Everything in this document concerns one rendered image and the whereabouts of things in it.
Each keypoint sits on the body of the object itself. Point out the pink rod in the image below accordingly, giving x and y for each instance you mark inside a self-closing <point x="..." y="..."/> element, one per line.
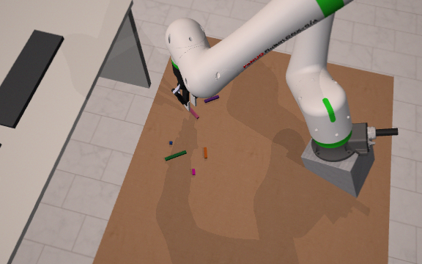
<point x="194" y="113"/>

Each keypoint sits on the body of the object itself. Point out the green rod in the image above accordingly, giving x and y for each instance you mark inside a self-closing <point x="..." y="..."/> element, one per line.
<point x="175" y="155"/>

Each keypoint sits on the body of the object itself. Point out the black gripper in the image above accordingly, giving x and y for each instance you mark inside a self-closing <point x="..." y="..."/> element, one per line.
<point x="184" y="99"/>

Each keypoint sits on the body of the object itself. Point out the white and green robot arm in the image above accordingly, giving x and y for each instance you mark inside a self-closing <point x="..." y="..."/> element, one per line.
<point x="207" y="70"/>

